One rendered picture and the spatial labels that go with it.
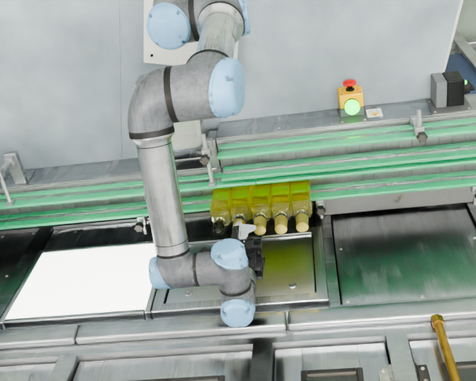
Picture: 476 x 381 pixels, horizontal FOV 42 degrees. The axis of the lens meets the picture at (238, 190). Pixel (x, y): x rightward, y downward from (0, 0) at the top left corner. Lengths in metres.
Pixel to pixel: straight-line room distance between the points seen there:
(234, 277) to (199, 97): 0.40
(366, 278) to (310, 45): 0.69
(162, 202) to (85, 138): 0.82
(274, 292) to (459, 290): 0.47
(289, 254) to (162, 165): 0.62
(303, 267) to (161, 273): 0.50
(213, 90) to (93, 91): 0.85
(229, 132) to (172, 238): 0.62
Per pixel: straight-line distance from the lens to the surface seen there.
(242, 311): 1.39
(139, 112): 1.28
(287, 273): 1.73
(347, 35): 1.89
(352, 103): 1.86
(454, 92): 1.91
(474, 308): 1.62
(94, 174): 2.05
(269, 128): 1.88
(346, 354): 1.55
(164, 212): 1.33
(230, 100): 1.24
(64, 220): 2.03
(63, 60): 2.02
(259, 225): 1.67
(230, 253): 1.34
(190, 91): 1.24
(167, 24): 1.64
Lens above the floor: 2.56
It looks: 60 degrees down
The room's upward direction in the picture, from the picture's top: 173 degrees counter-clockwise
